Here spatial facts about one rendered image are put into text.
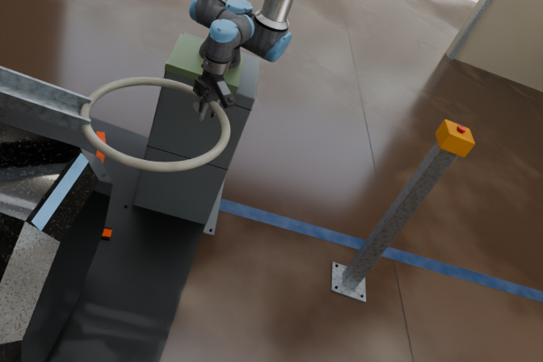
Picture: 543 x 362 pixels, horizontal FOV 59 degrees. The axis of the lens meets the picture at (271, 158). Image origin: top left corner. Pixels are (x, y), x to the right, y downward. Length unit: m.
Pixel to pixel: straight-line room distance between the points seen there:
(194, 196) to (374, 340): 1.16
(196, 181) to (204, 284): 0.50
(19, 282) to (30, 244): 0.10
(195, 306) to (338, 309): 0.75
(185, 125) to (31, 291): 1.04
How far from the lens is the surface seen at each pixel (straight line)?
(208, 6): 1.77
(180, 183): 2.42
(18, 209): 1.44
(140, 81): 1.80
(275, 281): 2.53
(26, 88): 1.65
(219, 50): 1.63
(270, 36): 2.00
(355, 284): 2.69
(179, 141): 2.26
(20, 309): 1.50
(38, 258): 1.46
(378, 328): 2.65
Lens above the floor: 1.90
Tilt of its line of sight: 36 degrees down
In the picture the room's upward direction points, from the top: 25 degrees clockwise
